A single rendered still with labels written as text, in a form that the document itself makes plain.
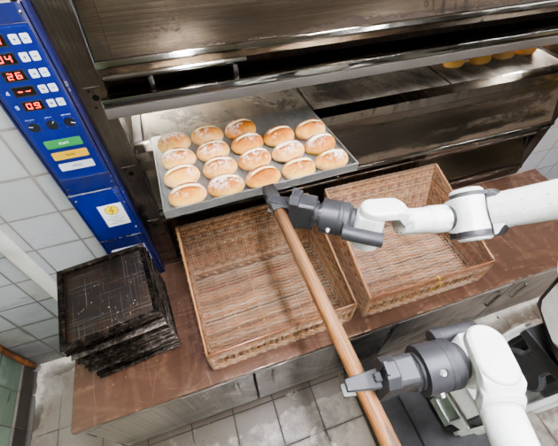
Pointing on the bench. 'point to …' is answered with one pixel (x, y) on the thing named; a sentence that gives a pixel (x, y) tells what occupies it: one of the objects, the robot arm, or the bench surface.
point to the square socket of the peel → (271, 195)
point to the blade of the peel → (290, 118)
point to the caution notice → (113, 214)
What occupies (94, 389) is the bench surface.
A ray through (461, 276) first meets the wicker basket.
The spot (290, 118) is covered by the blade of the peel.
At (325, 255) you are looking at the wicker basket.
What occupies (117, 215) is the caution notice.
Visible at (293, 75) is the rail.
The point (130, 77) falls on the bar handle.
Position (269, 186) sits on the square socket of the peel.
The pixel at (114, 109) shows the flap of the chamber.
